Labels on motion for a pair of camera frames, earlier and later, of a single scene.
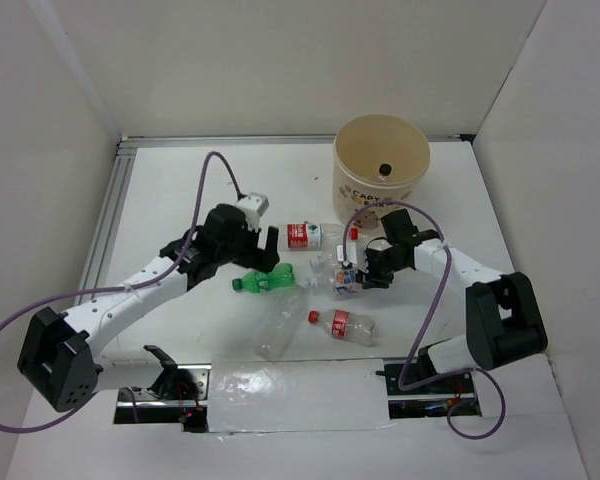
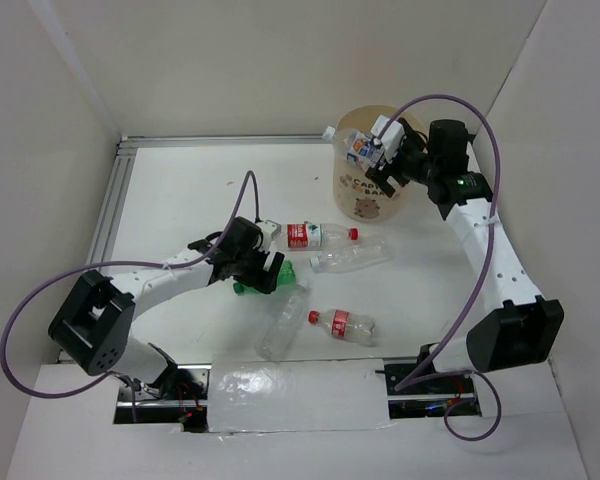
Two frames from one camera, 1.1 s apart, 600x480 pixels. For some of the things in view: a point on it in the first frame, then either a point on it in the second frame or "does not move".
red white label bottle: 310,236 does not move
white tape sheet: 295,395 does not move
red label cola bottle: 356,328 does not move
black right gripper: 370,278 to 381,174
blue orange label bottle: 345,281 to 350,144
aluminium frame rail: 122,160 does not move
